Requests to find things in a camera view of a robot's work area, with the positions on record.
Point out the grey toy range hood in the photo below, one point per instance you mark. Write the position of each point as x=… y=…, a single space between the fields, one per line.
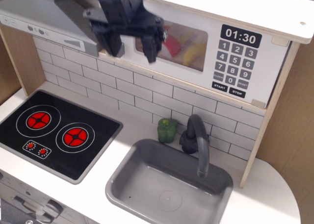
x=58 y=21

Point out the dark grey toy faucet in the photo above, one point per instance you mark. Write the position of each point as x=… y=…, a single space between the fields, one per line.
x=195 y=139

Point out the green toy bell pepper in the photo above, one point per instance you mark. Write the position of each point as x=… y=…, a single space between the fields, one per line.
x=166 y=129

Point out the grey microwave door handle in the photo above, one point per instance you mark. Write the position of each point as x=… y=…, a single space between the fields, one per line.
x=118 y=50

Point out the black toy stovetop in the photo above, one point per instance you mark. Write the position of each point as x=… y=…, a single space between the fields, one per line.
x=58 y=136

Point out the grey toy oven front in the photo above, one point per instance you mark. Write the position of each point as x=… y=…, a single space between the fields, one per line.
x=11 y=187

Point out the yellow toy banana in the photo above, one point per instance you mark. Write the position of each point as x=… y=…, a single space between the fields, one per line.
x=194 y=51

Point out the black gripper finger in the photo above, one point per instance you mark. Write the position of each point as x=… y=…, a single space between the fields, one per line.
x=111 y=42
x=151 y=47

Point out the wooden toy microwave cabinet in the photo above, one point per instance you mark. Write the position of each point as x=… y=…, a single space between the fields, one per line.
x=232 y=126

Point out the white toy microwave door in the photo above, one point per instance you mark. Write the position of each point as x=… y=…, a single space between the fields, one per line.
x=240 y=63

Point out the grey oven door handle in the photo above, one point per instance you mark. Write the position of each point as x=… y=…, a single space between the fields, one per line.
x=45 y=214

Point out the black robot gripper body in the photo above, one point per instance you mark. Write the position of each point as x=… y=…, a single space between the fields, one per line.
x=127 y=17

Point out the red white toy food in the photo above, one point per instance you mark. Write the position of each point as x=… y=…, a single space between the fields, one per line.
x=172 y=46

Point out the grey toy sink basin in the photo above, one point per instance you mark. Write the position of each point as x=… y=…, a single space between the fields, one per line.
x=160 y=185

